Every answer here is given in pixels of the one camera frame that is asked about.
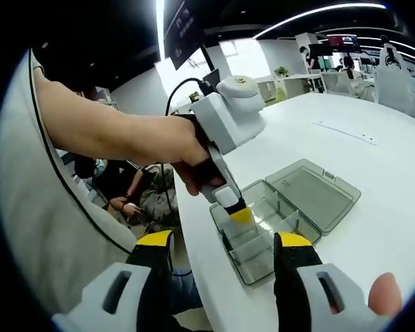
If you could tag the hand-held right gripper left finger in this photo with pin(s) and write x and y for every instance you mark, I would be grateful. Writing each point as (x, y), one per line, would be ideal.
(138, 297)

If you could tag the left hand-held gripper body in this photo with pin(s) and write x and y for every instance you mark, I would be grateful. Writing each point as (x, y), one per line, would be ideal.
(231, 117)

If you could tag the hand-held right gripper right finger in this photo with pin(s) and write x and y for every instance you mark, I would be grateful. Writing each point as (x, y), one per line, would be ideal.
(304, 297)

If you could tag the clear plastic divider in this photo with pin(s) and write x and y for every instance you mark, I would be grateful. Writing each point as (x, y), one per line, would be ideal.
(252, 249)
(294, 221)
(240, 231)

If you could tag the clear plastic compartment box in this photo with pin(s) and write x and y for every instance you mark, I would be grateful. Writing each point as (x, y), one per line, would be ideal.
(314, 197)

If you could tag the person's left hand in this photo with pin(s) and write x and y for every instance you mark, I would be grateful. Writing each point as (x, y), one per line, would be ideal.
(193, 173)

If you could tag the small green potted plant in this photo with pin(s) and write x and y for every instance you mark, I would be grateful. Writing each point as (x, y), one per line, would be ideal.
(194, 97)

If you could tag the person's blue jeans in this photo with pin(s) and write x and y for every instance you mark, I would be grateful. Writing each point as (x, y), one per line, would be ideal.
(186, 290)

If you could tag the dark hanging screen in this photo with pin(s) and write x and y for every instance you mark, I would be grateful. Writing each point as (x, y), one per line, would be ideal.
(183, 34)

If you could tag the black desktop monitor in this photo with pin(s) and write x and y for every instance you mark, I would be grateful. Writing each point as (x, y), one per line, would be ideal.
(321, 50)

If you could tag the white gaming chair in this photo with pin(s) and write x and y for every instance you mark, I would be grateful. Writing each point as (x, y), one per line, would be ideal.
(389, 52)

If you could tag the white desk partition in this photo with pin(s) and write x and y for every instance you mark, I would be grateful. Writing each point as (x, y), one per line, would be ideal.
(401, 93)

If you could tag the red wall screen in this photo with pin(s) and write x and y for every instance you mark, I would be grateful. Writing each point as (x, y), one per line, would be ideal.
(342, 39)

